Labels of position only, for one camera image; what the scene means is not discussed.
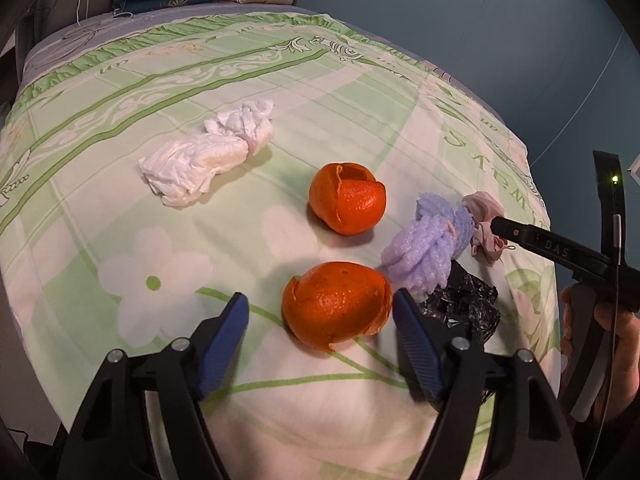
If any right hand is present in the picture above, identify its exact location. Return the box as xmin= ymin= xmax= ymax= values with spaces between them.
xmin=560 ymin=286 xmax=639 ymax=422

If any green floral quilt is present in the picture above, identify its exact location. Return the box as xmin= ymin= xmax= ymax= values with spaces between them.
xmin=0 ymin=12 xmax=564 ymax=480

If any black plastic bag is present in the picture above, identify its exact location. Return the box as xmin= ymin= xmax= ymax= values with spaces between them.
xmin=419 ymin=261 xmax=501 ymax=344

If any purple foam fruit net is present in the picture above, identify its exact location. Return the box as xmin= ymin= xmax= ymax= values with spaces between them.
xmin=381 ymin=193 xmax=474 ymax=296

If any grey bed with headboard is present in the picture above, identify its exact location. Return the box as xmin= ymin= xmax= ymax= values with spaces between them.
xmin=0 ymin=0 xmax=551 ymax=480

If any white tissue bundle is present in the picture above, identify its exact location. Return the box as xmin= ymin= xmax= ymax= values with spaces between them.
xmin=138 ymin=100 xmax=274 ymax=208

